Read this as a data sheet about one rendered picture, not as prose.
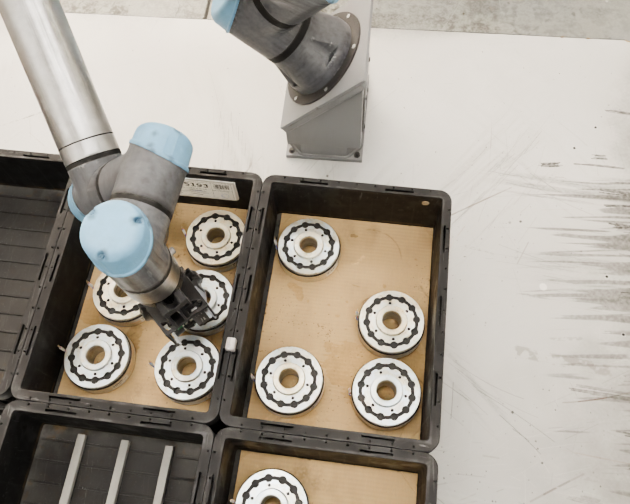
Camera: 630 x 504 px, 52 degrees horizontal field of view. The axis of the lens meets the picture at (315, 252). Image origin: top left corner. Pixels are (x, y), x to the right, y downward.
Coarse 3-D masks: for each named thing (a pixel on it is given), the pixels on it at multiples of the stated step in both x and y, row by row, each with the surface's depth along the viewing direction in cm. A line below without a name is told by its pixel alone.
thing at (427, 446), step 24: (264, 192) 103; (384, 192) 102; (408, 192) 104; (432, 192) 102; (264, 216) 101; (240, 312) 95; (240, 336) 93; (432, 384) 90; (432, 408) 88; (288, 432) 88; (312, 432) 87; (336, 432) 87; (360, 432) 87; (432, 432) 87
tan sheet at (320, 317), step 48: (384, 240) 110; (432, 240) 110; (288, 288) 107; (336, 288) 107; (384, 288) 106; (288, 336) 103; (336, 336) 103; (288, 384) 100; (336, 384) 100; (384, 432) 97
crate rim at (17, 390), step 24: (192, 168) 105; (72, 216) 103; (240, 264) 98; (48, 288) 98; (240, 288) 96; (24, 360) 93; (216, 384) 91; (96, 408) 90; (120, 408) 90; (144, 408) 91; (168, 408) 89; (216, 408) 89
